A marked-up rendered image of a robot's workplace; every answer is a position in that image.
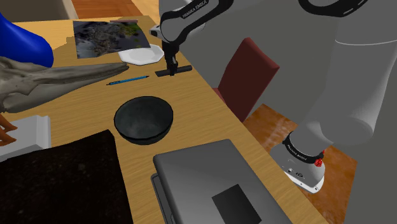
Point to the white plate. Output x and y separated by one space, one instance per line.
142 56

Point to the wooden table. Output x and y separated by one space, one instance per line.
201 118

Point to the blue pen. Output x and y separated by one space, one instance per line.
128 80

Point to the grey animal skull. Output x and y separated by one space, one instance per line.
46 83

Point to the white box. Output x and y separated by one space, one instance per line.
34 133

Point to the dark printed picture mat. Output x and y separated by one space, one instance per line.
105 38

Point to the black bowl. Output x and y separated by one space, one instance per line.
143 121

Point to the orange patterned robot stand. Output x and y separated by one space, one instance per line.
336 173

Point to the blue rounded object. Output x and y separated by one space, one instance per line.
21 46

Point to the grey laptop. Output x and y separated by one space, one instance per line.
201 176

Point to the dark red chair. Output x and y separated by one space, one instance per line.
245 80

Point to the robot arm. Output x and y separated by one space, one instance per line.
356 77

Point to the orange figure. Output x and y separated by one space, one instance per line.
5 127

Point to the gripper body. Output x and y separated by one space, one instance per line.
170 51

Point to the dark brown mat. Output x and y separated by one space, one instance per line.
62 183

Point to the black bar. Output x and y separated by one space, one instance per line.
184 69

